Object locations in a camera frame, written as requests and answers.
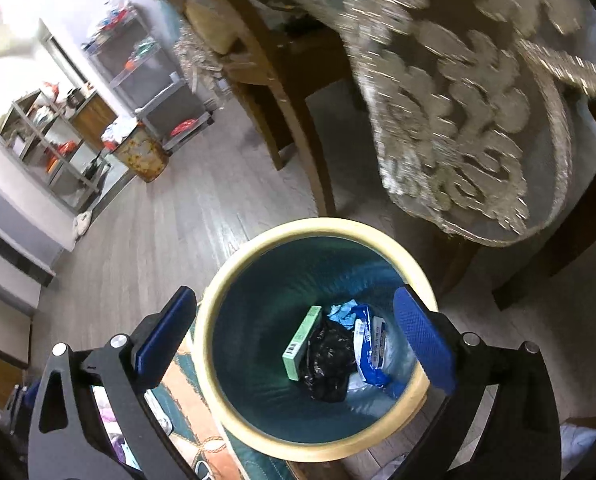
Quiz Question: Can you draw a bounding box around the crumpled blue wrapper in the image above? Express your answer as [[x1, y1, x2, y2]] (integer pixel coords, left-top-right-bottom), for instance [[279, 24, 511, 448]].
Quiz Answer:
[[326, 299, 361, 331]]

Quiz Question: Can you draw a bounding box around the wooden chair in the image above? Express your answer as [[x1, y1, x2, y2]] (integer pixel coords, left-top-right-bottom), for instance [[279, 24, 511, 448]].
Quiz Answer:
[[178, 0, 359, 217]]

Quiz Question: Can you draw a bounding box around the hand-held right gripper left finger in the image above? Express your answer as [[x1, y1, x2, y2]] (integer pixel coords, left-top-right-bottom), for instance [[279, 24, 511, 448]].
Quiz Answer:
[[28, 285, 199, 480]]

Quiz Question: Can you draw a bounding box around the white plastic bag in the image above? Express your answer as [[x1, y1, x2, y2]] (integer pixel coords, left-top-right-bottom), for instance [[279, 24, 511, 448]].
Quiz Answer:
[[102, 117, 143, 150]]

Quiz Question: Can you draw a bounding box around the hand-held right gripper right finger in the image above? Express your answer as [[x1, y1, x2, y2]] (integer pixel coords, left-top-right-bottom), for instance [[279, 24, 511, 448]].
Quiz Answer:
[[392, 284, 564, 480]]

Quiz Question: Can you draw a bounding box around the green cardboard box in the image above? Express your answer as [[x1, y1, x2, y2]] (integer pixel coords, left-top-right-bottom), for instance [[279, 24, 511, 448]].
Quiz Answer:
[[282, 305, 323, 382]]

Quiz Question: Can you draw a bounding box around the white cloth on floor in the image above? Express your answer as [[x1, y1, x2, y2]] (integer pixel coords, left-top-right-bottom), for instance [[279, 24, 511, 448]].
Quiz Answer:
[[72, 210, 94, 239]]

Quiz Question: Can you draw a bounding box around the tall metal shelf rack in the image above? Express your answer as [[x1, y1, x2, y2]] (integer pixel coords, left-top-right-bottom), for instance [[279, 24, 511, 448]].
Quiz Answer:
[[82, 4, 215, 155]]

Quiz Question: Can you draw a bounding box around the lace chair cover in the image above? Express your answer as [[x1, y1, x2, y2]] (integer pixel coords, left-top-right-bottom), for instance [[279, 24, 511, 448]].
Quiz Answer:
[[172, 30, 229, 107]]

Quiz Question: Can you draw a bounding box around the black plastic bag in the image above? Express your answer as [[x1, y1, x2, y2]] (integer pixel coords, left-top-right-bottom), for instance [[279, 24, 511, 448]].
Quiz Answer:
[[298, 320, 361, 403]]

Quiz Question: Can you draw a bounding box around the round bin with yellow rim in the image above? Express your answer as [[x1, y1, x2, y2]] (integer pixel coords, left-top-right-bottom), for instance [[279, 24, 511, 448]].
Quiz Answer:
[[198, 217, 441, 461]]

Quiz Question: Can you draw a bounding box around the wooden kitchen cabinet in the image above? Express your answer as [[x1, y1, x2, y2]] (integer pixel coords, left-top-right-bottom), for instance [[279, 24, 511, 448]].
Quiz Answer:
[[72, 91, 119, 152]]

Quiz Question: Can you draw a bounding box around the low metal shelf rack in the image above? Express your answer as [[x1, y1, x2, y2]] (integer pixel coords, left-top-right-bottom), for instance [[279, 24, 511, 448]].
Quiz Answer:
[[0, 87, 114, 215]]

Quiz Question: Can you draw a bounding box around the lace tablecloth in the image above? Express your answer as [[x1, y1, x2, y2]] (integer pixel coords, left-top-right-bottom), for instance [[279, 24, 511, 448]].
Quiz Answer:
[[258, 0, 596, 247]]

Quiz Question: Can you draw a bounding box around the white low cabinet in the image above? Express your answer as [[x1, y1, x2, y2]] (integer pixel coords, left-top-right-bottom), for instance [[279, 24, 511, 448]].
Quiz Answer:
[[0, 215, 58, 313]]

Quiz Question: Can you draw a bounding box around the teal and orange rug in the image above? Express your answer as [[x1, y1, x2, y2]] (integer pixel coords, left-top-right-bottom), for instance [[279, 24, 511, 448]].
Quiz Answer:
[[153, 320, 299, 480]]

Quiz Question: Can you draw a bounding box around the floral patterned bin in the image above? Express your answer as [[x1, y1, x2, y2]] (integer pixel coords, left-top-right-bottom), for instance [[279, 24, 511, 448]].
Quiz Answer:
[[115, 125, 171, 184]]

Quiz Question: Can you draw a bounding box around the yellow seat cushion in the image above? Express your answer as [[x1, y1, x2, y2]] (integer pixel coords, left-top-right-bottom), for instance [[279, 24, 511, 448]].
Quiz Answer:
[[185, 0, 239, 57]]

